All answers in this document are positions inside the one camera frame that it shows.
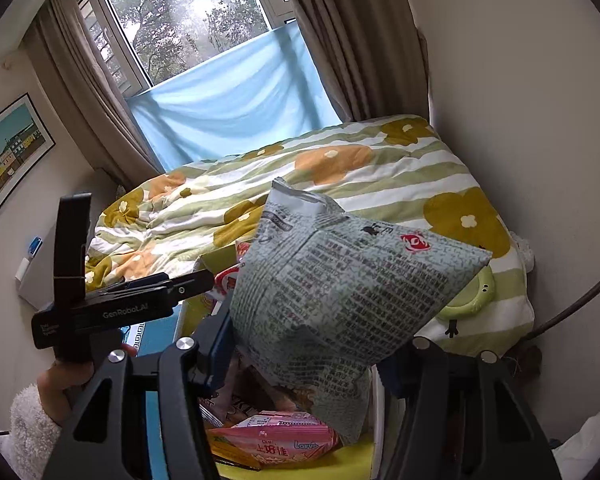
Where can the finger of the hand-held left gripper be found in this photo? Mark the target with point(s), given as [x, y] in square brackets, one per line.
[192, 283]

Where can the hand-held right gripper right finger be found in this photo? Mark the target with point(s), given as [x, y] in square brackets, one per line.
[422, 360]

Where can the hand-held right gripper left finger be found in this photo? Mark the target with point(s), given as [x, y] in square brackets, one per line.
[223, 330]

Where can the grey white snack bag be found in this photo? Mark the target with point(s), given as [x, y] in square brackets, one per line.
[340, 285]

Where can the pink striped marshmallow bag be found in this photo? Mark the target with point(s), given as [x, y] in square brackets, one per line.
[280, 440]

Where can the person's left hand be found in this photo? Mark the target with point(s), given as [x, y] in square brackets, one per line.
[60, 380]

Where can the red orange snack bag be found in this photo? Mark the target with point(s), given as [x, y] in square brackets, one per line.
[225, 280]

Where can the small blue white object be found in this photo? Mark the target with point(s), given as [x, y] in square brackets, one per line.
[35, 245]

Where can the green frog cushion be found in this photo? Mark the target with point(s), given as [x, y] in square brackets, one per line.
[472, 300]

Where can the white cloth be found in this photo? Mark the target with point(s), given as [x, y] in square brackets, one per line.
[590, 445]

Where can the light blue window cloth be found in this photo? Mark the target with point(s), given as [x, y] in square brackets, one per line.
[230, 95]

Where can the floral striped blanket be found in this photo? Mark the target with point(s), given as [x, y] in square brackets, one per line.
[380, 160]

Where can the brown curtain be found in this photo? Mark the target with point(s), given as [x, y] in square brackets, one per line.
[350, 35]
[80, 85]

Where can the white framed window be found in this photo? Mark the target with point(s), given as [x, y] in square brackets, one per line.
[180, 10]

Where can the white wall unit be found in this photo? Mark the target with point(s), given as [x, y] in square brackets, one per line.
[32, 280]

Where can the framed wall picture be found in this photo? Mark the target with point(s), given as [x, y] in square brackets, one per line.
[10, 160]

